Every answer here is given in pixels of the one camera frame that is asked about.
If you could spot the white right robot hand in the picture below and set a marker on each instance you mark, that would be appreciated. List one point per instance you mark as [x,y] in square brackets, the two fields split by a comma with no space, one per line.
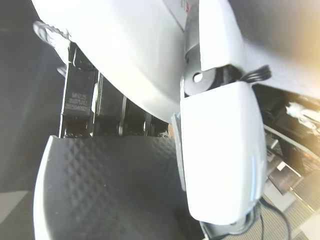
[112,187]

